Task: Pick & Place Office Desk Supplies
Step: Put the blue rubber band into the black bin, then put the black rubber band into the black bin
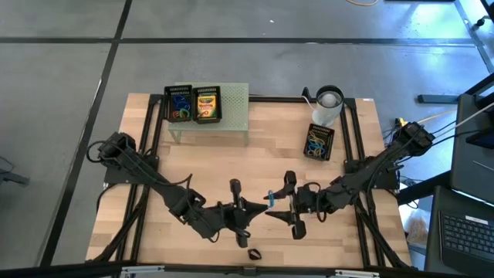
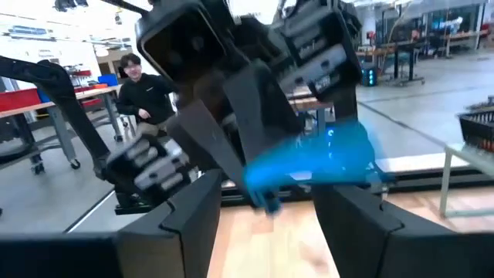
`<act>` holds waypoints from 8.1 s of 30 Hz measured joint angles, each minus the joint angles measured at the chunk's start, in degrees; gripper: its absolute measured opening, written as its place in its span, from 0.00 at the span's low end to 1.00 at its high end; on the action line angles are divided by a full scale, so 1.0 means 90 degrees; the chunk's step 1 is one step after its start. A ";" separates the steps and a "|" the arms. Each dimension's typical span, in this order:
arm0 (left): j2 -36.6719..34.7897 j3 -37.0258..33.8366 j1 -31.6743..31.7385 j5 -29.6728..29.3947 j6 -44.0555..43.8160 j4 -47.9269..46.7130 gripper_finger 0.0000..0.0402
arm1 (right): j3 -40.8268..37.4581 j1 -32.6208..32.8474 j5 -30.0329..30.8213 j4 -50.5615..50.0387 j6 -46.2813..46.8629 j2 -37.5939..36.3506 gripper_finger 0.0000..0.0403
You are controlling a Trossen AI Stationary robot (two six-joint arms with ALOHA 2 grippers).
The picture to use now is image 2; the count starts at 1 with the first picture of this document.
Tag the blue rubber band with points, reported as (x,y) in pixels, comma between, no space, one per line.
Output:
(308,162)

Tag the black slotted plastic basket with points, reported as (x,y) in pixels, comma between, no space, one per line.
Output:
(474,129)

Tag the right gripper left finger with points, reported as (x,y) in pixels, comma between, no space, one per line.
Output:
(154,251)

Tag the person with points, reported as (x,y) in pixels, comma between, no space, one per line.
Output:
(146,96)

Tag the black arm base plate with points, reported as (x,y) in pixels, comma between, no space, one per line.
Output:
(131,206)

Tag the grey workbench with wheels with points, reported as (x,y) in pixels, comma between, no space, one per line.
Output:
(61,135)

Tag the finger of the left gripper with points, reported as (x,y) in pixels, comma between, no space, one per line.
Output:
(200,131)
(262,112)

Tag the white small table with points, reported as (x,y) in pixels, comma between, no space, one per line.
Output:
(445,181)

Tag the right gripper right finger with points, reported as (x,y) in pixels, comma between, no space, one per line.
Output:
(366,251)

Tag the blue storage bin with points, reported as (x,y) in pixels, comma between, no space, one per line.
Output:
(108,80)

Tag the wooden workbench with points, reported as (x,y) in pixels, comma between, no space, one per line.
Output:
(403,62)

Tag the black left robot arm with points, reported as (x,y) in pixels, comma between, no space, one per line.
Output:
(58,85)

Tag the blue-lit computer tower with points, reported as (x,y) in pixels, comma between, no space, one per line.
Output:
(368,77)

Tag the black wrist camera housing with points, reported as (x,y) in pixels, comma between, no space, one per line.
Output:
(181,42)

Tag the red storage bin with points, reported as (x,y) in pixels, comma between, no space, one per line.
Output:
(19,99)

